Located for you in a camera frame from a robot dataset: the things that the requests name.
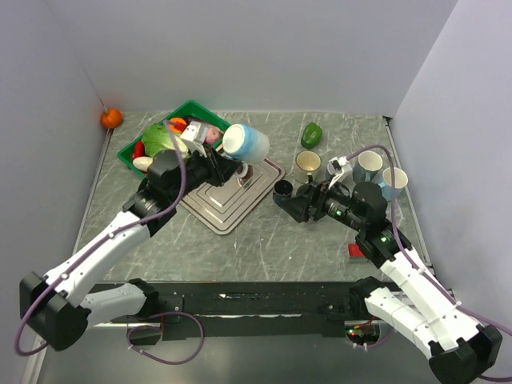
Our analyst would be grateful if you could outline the light blue faceted mug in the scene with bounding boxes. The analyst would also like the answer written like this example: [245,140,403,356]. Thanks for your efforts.
[378,167,409,202]

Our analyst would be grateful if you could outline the toy cabbage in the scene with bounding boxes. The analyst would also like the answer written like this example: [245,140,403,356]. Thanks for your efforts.
[141,124,189,158]

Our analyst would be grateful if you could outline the toy orange carrot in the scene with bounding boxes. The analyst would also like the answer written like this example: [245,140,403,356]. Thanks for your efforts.
[165,118,188,134]

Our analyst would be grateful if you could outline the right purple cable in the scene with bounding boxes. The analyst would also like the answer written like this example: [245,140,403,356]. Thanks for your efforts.
[343,144,512,383]

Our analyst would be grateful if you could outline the cream mug black handle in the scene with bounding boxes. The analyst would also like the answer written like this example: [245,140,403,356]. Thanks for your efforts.
[293,150,322,184]

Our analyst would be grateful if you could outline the toy pink onion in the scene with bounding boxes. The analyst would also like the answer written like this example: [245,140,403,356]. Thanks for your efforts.
[204,126,222,146]

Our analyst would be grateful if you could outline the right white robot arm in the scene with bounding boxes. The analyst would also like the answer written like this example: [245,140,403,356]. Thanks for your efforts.
[278,182,502,383]

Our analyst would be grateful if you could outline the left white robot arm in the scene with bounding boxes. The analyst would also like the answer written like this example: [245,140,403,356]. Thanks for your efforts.
[19,148,242,351]

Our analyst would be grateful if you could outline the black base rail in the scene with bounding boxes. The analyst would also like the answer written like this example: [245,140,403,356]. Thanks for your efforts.
[110,279,413,343]

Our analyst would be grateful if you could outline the green plastic basket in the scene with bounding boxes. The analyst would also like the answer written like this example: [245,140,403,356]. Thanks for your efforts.
[117,100,230,178]

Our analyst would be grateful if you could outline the light blue white-bottom mug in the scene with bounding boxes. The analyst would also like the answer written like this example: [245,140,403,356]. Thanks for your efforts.
[222,124,270,165]

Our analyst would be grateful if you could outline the maroon mug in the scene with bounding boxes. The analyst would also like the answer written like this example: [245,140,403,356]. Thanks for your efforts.
[234,162,253,186]

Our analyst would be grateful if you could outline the small orange pumpkin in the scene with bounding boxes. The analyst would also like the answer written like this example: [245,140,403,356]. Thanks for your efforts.
[100,109,123,130]

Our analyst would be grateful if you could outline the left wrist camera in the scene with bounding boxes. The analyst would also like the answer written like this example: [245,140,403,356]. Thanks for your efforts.
[180,121,208,157]

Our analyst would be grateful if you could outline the grey blue faceted mug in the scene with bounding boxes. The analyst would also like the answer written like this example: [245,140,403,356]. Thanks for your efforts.
[326,160,342,182]

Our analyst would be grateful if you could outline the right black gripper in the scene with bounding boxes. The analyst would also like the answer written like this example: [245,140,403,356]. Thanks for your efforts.
[278,174,366,232]

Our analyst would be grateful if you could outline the red box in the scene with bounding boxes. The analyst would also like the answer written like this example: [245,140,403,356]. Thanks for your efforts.
[348,243,368,264]

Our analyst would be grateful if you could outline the dark blue mug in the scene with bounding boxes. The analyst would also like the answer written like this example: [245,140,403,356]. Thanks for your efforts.
[273,179,294,204]

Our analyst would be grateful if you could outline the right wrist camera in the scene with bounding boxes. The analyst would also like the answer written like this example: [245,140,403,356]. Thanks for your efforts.
[326,156,353,190]

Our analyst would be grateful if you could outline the white mug blue text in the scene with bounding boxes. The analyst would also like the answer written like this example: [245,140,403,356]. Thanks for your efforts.
[352,150,383,183]

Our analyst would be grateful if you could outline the green bell pepper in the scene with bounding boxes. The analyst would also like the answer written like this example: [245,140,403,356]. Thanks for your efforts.
[301,122,323,150]

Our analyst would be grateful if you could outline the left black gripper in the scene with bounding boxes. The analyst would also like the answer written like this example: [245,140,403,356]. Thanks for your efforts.
[168,142,242,202]

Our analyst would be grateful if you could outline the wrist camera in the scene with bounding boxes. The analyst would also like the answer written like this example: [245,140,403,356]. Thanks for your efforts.
[326,156,353,190]
[180,121,208,157]

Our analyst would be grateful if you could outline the steel tray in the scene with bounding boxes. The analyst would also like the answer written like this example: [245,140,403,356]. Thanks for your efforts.
[180,158,286,235]

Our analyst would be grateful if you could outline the toy white radish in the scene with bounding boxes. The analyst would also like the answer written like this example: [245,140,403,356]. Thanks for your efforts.
[132,156,153,173]

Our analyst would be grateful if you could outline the toy red chili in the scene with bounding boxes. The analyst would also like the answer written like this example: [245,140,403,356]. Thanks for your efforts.
[131,140,145,159]

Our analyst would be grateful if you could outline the toy purple eggplant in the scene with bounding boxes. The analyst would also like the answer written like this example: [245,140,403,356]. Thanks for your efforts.
[184,115,216,128]

